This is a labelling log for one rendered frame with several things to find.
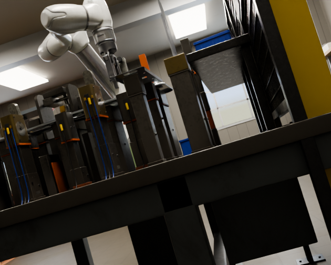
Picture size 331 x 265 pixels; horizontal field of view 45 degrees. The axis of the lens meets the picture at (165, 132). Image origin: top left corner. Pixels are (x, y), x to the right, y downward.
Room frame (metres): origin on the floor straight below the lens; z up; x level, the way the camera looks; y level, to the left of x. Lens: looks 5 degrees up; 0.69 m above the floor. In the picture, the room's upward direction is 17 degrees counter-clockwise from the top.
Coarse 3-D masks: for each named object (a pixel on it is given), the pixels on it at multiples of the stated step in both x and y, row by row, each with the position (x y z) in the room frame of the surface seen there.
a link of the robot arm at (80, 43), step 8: (80, 32) 2.10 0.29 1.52; (72, 40) 2.08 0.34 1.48; (80, 40) 2.11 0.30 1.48; (88, 40) 2.16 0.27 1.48; (72, 48) 2.12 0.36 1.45; (80, 48) 2.13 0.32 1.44; (88, 48) 2.17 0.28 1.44; (80, 56) 2.18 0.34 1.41; (88, 56) 2.18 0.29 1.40; (96, 56) 2.21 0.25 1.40; (88, 64) 2.21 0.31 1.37; (96, 64) 2.22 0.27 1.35; (104, 64) 2.26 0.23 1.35; (96, 72) 2.24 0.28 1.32; (104, 72) 2.26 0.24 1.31; (104, 80) 2.28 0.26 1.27; (104, 88) 2.33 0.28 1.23; (112, 88) 2.32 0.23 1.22; (112, 96) 2.36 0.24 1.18
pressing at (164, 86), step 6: (156, 84) 1.48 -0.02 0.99; (162, 84) 1.49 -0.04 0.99; (162, 90) 1.67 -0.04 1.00; (168, 90) 1.69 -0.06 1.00; (108, 102) 1.57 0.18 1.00; (114, 102) 1.61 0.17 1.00; (72, 114) 1.54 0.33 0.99; (78, 114) 1.64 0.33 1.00; (84, 114) 1.67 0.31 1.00; (54, 120) 1.58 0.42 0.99; (78, 120) 1.74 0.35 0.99; (36, 126) 1.60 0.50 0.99; (42, 126) 1.67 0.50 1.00; (48, 126) 1.71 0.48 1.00; (30, 132) 1.72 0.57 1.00; (36, 132) 1.77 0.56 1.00; (42, 132) 1.76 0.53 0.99; (0, 138) 1.63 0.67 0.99
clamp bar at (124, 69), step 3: (117, 57) 1.75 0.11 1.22; (120, 57) 1.75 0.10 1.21; (120, 60) 1.74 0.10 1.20; (123, 60) 1.77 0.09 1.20; (120, 63) 1.78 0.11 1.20; (123, 63) 1.77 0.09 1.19; (126, 63) 1.79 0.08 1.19; (120, 66) 1.78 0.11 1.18; (123, 66) 1.78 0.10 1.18; (126, 66) 1.77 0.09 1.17; (120, 69) 1.77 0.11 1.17; (123, 69) 1.78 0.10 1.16; (126, 69) 1.76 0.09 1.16; (123, 72) 1.77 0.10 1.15
